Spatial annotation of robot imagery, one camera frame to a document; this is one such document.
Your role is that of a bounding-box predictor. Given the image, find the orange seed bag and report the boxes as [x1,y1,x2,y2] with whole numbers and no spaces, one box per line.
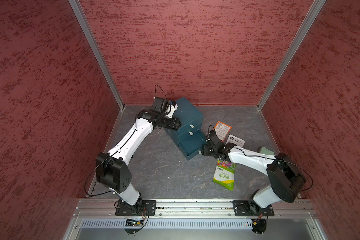
[214,121,232,142]

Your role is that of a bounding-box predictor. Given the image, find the teal drawer cabinet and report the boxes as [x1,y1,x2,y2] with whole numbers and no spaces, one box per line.
[166,97,204,148]

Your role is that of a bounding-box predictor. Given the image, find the green seed bag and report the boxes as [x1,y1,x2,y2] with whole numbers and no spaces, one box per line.
[213,160,237,191]

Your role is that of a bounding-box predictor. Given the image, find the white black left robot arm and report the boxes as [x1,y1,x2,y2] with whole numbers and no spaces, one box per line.
[96,106,181,208]

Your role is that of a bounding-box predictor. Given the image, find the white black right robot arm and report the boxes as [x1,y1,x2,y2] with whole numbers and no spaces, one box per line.
[202,130,306,213]

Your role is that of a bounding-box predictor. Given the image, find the green cream pencil sharpener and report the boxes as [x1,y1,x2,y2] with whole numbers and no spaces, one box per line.
[258,147,275,156]

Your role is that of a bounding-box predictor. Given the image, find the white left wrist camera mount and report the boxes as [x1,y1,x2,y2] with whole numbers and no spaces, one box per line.
[150,97,178,119]

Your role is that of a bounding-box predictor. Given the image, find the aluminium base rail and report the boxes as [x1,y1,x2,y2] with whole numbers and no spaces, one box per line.
[73,199,318,219]

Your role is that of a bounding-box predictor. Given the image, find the aluminium corner post left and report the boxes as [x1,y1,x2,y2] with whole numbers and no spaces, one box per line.
[69,0,125,111]

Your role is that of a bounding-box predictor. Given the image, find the aluminium corner post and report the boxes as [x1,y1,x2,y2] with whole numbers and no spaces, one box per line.
[69,0,125,111]
[257,0,326,111]

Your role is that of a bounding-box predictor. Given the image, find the aluminium corner post right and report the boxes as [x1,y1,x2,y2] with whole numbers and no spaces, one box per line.
[257,0,326,111]

